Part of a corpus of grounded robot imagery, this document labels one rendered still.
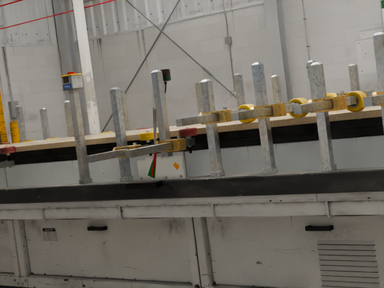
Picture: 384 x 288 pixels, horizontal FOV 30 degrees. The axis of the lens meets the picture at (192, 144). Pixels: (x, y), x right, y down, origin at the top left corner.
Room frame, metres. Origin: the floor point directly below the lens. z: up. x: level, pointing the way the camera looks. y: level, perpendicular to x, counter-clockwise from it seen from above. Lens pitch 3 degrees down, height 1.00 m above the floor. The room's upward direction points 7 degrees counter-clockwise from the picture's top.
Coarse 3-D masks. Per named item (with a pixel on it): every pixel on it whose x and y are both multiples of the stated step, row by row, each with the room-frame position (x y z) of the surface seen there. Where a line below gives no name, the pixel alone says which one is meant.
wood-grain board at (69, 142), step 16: (336, 112) 3.01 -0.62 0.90; (352, 112) 2.78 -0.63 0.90; (368, 112) 2.74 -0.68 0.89; (176, 128) 3.63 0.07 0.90; (224, 128) 3.13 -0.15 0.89; (240, 128) 3.09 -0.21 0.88; (256, 128) 3.04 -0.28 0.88; (16, 144) 4.58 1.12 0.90; (32, 144) 4.07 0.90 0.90; (48, 144) 3.79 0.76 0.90; (64, 144) 3.72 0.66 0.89
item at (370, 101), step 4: (372, 96) 2.32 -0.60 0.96; (376, 96) 2.29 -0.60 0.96; (380, 96) 2.31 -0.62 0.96; (364, 100) 2.27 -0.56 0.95; (368, 100) 2.26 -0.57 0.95; (372, 100) 2.26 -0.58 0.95; (376, 100) 2.28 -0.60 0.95; (380, 100) 2.31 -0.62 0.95; (364, 104) 2.27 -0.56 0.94; (368, 104) 2.26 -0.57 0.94; (372, 104) 2.26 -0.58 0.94; (376, 104) 2.28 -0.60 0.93; (380, 104) 2.31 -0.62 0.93
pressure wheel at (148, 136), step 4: (148, 132) 3.33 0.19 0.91; (152, 132) 3.30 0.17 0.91; (140, 136) 3.32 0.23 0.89; (144, 136) 3.30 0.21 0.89; (148, 136) 3.30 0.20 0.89; (152, 136) 3.30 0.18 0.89; (140, 140) 3.33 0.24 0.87; (144, 140) 3.30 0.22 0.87; (148, 140) 3.32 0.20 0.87; (148, 144) 3.33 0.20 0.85
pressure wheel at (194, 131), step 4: (188, 128) 3.16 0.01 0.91; (192, 128) 3.14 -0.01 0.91; (196, 128) 3.16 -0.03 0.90; (180, 132) 3.15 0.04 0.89; (184, 132) 3.13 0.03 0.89; (188, 132) 3.13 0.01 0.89; (192, 132) 3.13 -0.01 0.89; (196, 132) 3.15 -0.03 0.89; (184, 136) 3.13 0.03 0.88; (188, 136) 3.13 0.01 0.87
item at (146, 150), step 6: (186, 138) 3.15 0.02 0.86; (192, 138) 3.16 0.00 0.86; (162, 144) 2.99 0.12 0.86; (168, 144) 3.02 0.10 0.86; (186, 144) 3.12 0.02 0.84; (192, 144) 3.16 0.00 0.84; (126, 150) 2.84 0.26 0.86; (132, 150) 2.83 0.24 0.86; (138, 150) 2.86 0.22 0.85; (144, 150) 2.89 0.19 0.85; (150, 150) 2.92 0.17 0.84; (156, 150) 2.95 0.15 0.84; (162, 150) 2.99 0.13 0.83; (126, 156) 2.84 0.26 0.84; (132, 156) 2.83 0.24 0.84
